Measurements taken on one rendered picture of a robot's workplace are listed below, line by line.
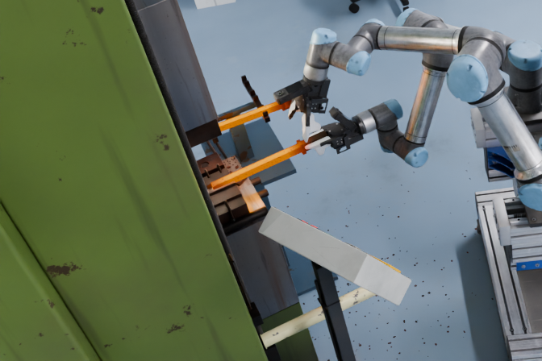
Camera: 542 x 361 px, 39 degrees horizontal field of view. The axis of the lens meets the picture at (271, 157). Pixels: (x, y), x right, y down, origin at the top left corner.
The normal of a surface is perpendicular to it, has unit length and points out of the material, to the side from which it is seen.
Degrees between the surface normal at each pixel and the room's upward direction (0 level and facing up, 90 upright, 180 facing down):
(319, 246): 30
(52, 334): 90
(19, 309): 90
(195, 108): 90
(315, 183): 0
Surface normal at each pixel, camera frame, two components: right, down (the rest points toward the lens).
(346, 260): -0.54, -0.36
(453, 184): -0.23, -0.75
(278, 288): 0.36, 0.53
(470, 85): -0.59, 0.53
